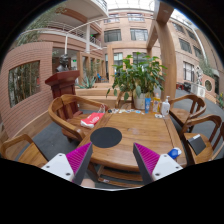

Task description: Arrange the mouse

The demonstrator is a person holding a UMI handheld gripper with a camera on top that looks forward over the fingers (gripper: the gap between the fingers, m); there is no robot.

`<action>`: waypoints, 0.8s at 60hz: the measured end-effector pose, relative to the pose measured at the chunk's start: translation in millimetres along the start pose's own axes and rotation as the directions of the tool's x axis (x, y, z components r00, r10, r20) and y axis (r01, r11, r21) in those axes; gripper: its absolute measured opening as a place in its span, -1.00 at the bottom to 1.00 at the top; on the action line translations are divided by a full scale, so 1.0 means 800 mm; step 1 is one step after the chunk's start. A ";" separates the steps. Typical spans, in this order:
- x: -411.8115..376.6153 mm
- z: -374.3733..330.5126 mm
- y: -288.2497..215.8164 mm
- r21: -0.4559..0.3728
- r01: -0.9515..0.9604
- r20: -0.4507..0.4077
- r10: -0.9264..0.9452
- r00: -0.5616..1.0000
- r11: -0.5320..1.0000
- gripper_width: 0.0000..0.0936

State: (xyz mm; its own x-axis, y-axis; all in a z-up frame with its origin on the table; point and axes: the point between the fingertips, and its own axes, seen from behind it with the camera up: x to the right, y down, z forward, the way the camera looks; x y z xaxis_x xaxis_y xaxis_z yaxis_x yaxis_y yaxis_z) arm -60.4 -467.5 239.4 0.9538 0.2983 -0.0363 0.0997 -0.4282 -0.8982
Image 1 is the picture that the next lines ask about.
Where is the dark red wooden pedestal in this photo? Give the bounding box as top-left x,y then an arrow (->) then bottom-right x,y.
45,70 -> 80,98

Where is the wooden armchair right near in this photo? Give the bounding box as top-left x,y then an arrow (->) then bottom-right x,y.
180,114 -> 224,165

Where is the yellow bottle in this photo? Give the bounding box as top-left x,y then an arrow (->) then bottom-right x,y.
153,93 -> 160,113

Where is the blue white computer mouse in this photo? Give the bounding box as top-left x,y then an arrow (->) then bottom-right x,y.
168,148 -> 182,159

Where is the black notebook on chair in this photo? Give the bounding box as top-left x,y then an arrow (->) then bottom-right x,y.
188,134 -> 206,155

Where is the round black mouse pad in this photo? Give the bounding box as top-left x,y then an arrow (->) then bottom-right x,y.
90,127 -> 122,148

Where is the green potted plant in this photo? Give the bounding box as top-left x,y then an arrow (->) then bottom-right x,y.
107,55 -> 166,109

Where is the red white plastic bag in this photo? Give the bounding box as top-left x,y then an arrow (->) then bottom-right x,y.
81,112 -> 103,128

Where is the dark bust statue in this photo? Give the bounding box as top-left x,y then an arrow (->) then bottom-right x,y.
56,54 -> 69,72

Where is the wooden armchair right far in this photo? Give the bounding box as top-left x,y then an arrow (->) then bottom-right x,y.
169,94 -> 206,127

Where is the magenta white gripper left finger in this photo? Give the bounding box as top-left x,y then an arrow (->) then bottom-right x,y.
42,142 -> 93,185

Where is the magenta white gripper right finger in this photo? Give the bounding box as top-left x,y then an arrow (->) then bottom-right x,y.
133,143 -> 182,184

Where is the wooden armchair left near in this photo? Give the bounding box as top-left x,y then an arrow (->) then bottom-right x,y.
0,134 -> 48,168

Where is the wooden table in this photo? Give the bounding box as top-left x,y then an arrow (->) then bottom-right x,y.
80,112 -> 187,187

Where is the wooden pillar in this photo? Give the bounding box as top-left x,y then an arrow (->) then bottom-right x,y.
146,0 -> 177,100

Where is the wooden armchair left far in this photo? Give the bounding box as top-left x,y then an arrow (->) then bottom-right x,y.
48,94 -> 109,141

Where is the wooden armchair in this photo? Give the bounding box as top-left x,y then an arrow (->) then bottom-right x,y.
180,114 -> 224,165
0,134 -> 48,168
169,94 -> 206,127
48,94 -> 109,141

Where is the white pump bottle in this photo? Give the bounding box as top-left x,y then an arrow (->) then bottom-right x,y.
161,97 -> 170,116

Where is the blue box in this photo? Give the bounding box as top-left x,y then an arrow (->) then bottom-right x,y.
145,98 -> 151,113

